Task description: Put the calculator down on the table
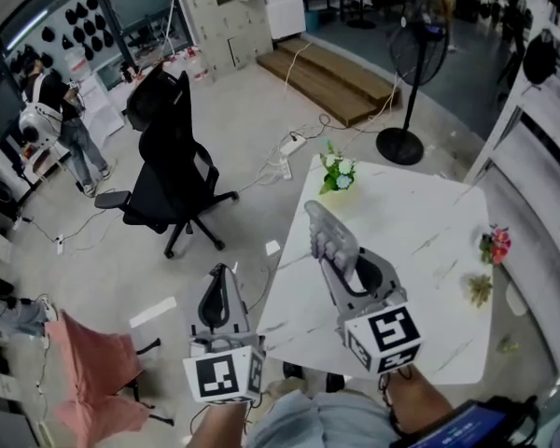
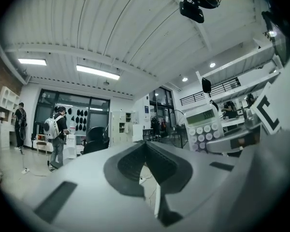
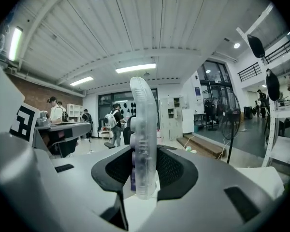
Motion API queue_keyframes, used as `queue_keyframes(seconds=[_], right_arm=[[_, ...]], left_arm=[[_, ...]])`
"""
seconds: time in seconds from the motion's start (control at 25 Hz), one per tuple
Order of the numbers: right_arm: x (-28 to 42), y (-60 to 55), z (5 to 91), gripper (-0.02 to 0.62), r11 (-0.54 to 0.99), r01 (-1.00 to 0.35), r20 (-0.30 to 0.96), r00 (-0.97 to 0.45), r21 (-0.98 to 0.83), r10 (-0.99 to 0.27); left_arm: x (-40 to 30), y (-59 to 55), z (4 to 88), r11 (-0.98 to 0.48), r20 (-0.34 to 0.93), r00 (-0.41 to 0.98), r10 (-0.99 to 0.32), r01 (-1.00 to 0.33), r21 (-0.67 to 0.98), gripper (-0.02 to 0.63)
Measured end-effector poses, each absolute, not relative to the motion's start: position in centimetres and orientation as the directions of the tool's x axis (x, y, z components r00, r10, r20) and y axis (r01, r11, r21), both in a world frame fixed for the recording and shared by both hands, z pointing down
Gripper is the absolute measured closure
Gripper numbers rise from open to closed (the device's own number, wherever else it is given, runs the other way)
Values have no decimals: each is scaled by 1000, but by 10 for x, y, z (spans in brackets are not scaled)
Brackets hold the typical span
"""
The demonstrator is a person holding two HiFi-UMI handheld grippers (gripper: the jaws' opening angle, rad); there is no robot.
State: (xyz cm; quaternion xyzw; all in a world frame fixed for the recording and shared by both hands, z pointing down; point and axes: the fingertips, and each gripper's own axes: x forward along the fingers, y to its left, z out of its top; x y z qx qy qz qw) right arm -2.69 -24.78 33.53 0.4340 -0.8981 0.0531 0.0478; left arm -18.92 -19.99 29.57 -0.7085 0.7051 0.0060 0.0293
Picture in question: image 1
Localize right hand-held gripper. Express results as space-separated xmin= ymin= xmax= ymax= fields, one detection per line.
xmin=317 ymin=247 xmax=424 ymax=375

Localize white floor disc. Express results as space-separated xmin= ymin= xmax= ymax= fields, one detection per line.
xmin=504 ymin=279 xmax=529 ymax=317

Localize white marble table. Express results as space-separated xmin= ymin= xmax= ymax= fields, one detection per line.
xmin=256 ymin=154 xmax=492 ymax=386

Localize person's grey shorts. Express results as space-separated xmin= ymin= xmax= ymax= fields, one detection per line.
xmin=245 ymin=388 xmax=401 ymax=448

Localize white panel cabinet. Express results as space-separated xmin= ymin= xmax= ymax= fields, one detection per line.
xmin=259 ymin=0 xmax=307 ymax=42

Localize wooden steps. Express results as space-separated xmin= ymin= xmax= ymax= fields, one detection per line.
xmin=255 ymin=37 xmax=402 ymax=128

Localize black standing fan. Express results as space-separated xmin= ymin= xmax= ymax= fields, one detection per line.
xmin=374 ymin=0 xmax=452 ymax=167

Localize person's left forearm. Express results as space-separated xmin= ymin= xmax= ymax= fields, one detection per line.
xmin=186 ymin=401 xmax=257 ymax=448

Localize black office chair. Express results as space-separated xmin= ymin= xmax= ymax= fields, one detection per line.
xmin=93 ymin=62 xmax=241 ymax=259

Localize clear water jug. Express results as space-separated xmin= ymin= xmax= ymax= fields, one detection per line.
xmin=191 ymin=55 xmax=214 ymax=84

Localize white cable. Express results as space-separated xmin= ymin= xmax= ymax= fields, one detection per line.
xmin=283 ymin=41 xmax=315 ymax=98

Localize small green potted plant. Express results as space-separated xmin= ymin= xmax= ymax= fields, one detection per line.
xmin=463 ymin=273 xmax=495 ymax=305

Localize white shelf unit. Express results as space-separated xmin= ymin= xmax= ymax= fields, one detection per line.
xmin=463 ymin=28 xmax=560 ymax=387

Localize wall display of black bags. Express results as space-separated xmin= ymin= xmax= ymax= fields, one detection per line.
xmin=7 ymin=0 xmax=117 ymax=73

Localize black chair under cloth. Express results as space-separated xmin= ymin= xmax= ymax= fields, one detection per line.
xmin=115 ymin=337 xmax=175 ymax=428

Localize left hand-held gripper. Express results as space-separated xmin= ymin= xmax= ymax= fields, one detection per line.
xmin=182 ymin=262 xmax=267 ymax=405

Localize large white power strip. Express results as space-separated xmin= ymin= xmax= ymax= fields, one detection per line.
xmin=278 ymin=134 xmax=308 ymax=157

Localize white flowers in white pot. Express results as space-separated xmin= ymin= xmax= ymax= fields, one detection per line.
xmin=317 ymin=139 xmax=357 ymax=196

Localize long white paper strip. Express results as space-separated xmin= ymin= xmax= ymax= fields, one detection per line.
xmin=129 ymin=296 xmax=179 ymax=329

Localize person's right forearm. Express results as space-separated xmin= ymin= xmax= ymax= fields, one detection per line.
xmin=381 ymin=364 xmax=455 ymax=439

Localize red flowers in pot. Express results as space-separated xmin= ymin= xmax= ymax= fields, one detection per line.
xmin=477 ymin=223 xmax=512 ymax=266

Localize black device with blue screen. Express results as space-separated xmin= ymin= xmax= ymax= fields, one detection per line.
xmin=389 ymin=394 xmax=541 ymax=448

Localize white locker cabinet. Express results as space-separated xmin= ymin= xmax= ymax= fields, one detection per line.
xmin=171 ymin=0 xmax=274 ymax=77

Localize pink cloth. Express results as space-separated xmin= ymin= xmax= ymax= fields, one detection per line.
xmin=43 ymin=309 xmax=151 ymax=436

